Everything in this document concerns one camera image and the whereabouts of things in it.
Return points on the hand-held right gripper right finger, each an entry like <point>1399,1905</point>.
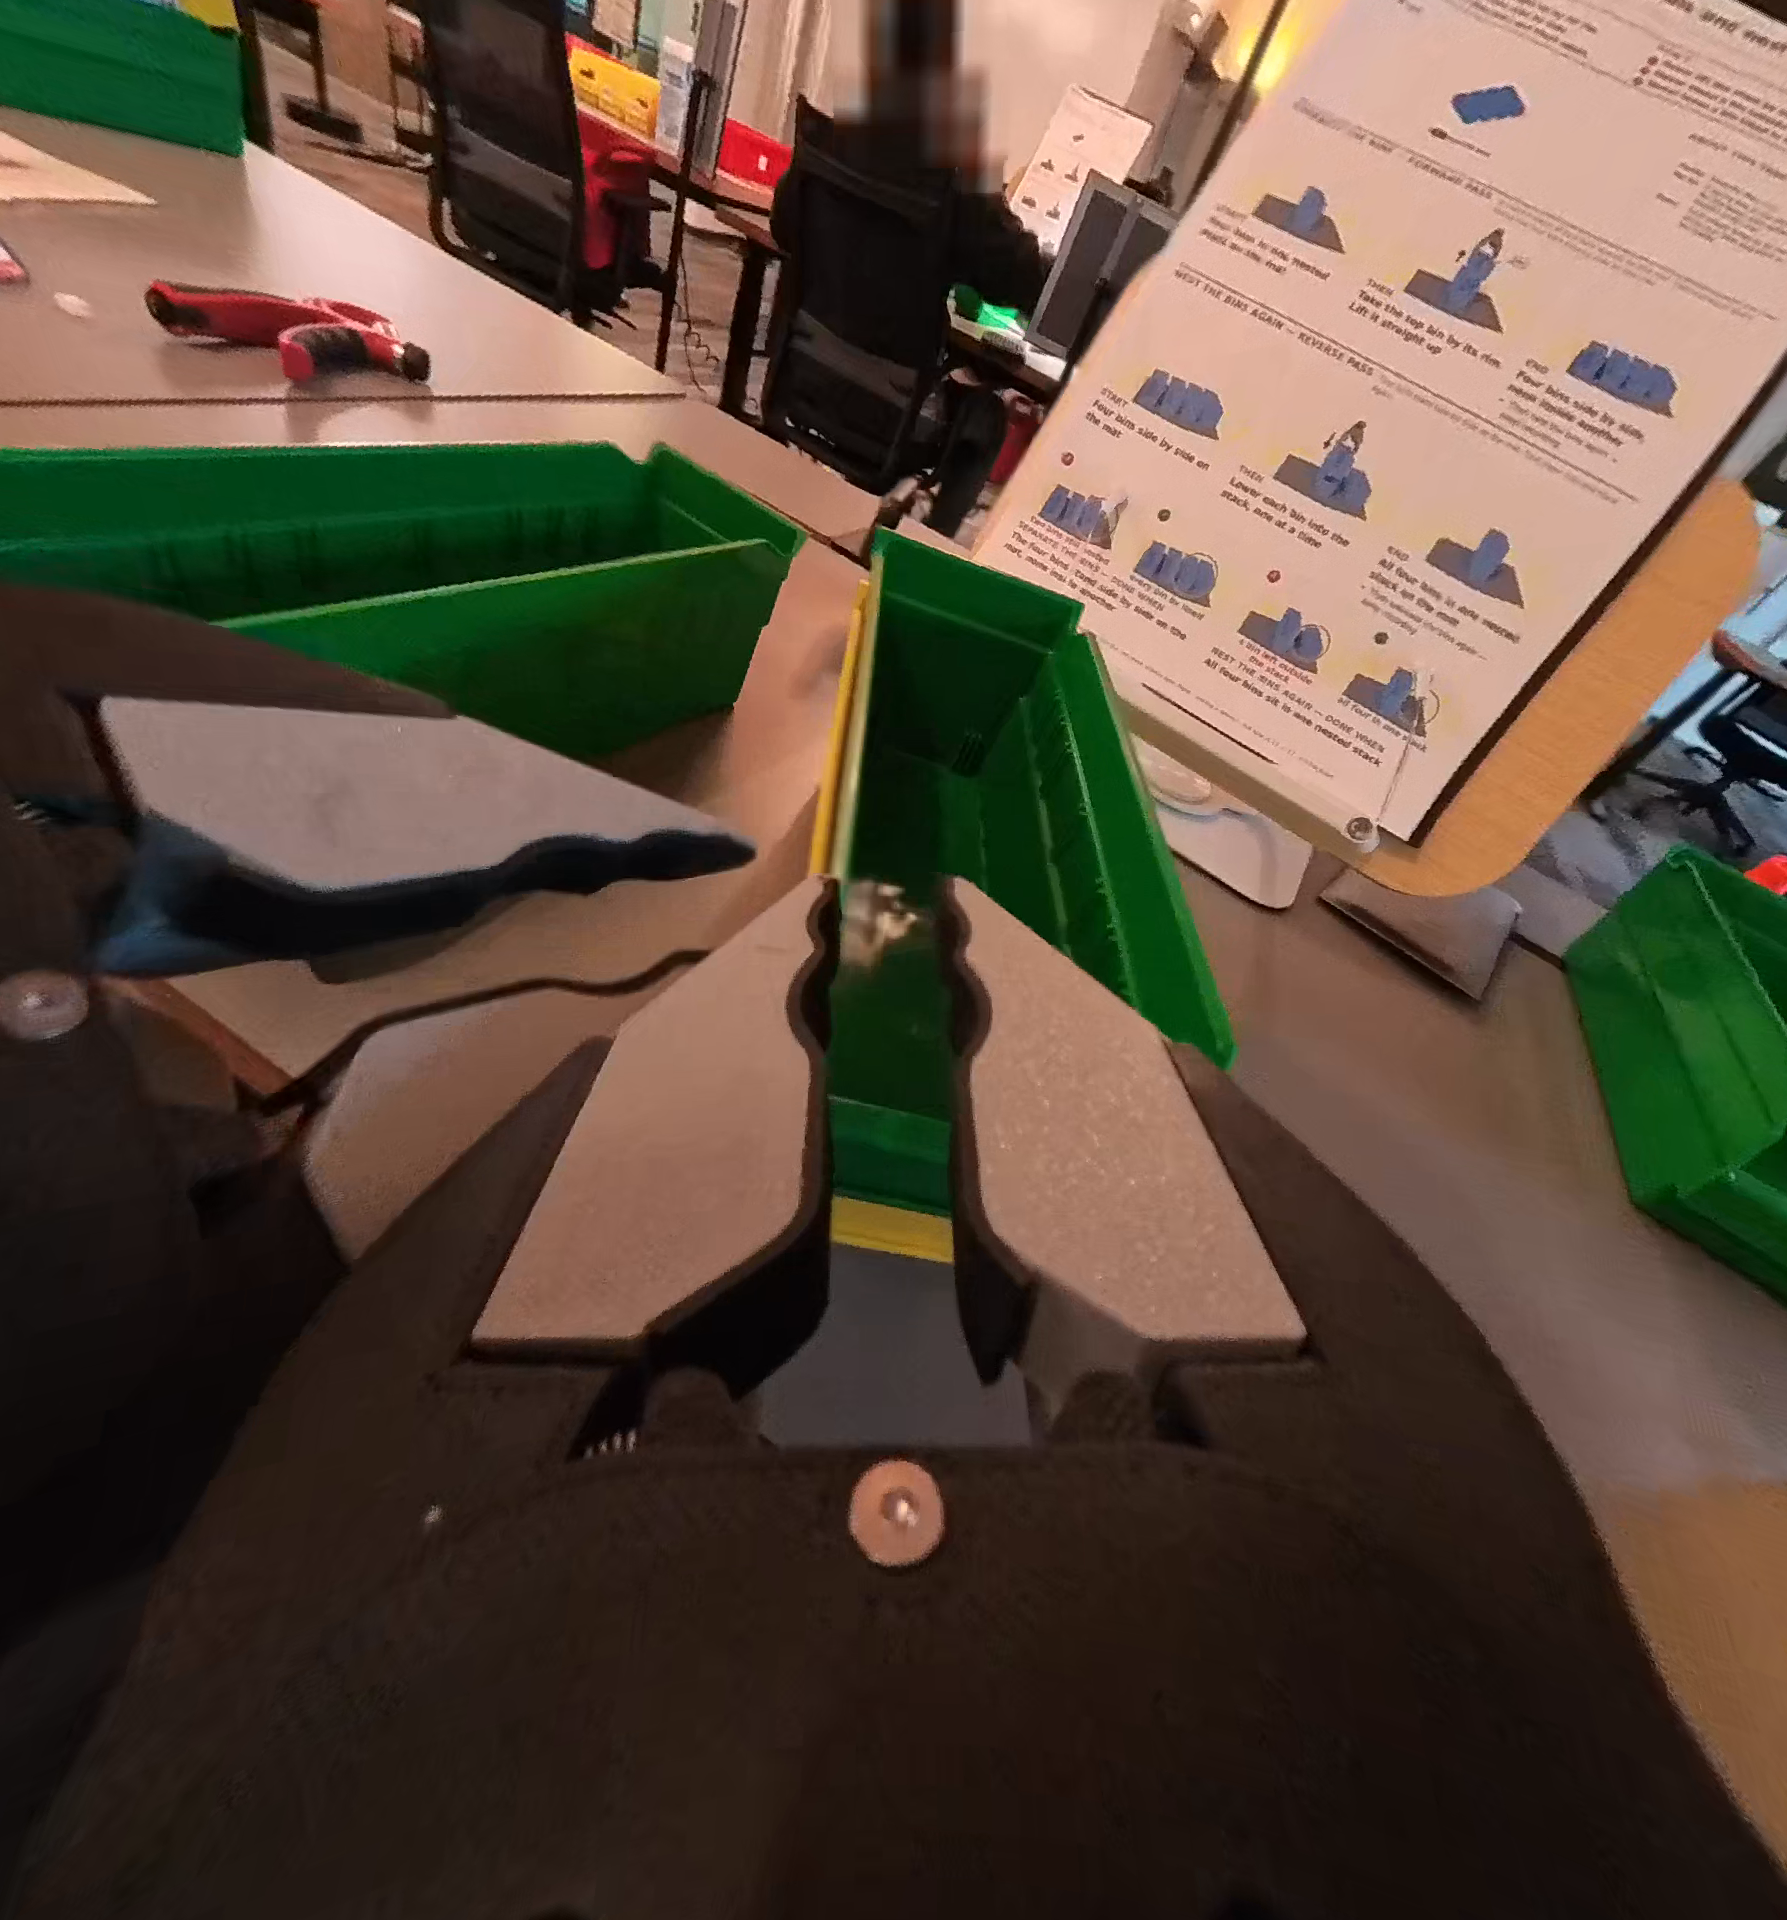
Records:
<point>1134,1186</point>

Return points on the yellow crate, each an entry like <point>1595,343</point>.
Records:
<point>616,88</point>

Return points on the red box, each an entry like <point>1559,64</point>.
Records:
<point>756,152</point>

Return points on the red black hand tool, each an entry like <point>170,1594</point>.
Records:
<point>308,329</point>

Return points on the wooden board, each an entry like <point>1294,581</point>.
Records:
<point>1584,721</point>

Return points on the grey monitor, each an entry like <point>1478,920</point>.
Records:
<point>1097,271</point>

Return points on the white sign stand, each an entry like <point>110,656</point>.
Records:
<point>1081,150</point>

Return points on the yellow plastic bin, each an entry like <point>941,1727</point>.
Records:
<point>894,1232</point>

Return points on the green plastic bin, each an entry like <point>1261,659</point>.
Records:
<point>84,75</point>
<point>534,662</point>
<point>1703,1051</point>
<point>1013,809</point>

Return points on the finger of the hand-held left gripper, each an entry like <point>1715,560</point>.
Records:
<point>444,1126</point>
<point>383,781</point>

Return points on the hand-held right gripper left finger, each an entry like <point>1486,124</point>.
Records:
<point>684,1170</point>

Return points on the paper sheet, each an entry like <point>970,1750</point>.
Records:
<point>9,156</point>

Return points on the grey flat pad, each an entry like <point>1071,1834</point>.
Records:
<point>1434,931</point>

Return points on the white instruction sheet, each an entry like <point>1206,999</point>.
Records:
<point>1434,376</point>

